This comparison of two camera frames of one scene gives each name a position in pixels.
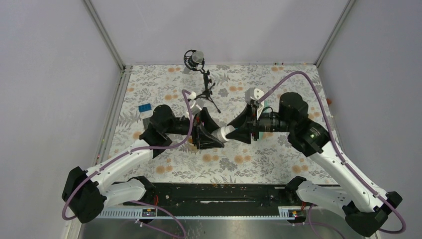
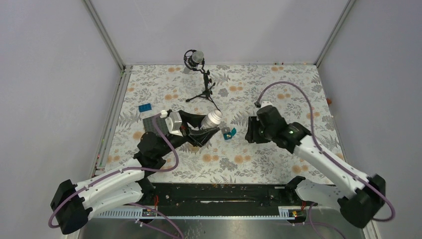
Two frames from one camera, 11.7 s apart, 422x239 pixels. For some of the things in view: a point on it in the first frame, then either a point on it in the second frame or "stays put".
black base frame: x=168 y=195 stays put
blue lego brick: x=145 y=107 stays put
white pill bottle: x=221 y=133 → x=212 y=120
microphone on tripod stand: x=195 y=59 stays put
